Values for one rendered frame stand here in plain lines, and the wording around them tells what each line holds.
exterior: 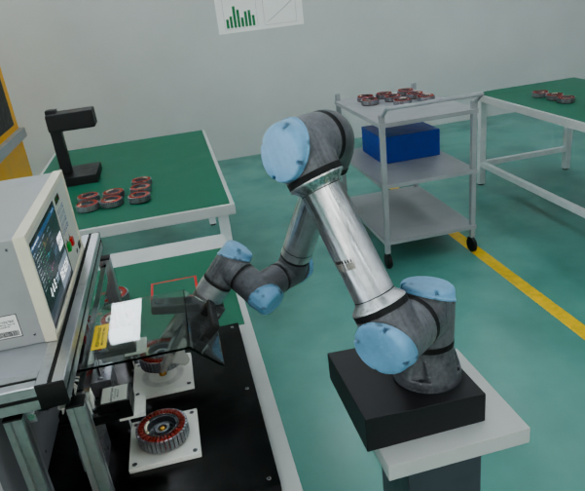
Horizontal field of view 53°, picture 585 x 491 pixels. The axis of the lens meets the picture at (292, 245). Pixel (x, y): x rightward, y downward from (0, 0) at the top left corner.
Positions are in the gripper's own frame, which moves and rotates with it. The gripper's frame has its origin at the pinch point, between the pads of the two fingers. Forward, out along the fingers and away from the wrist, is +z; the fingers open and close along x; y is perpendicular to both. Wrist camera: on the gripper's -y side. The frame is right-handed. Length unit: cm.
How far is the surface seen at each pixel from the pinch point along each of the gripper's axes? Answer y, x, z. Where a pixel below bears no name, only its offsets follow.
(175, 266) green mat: 9, 73, 3
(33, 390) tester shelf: -29, -46, -11
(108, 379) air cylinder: -8.8, -3.5, 9.2
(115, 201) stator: -14, 159, 17
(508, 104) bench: 191, 246, -153
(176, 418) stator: 3.9, -23.1, -0.4
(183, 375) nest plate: 7.4, -2.4, 0.9
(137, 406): -5.6, -24.8, -0.7
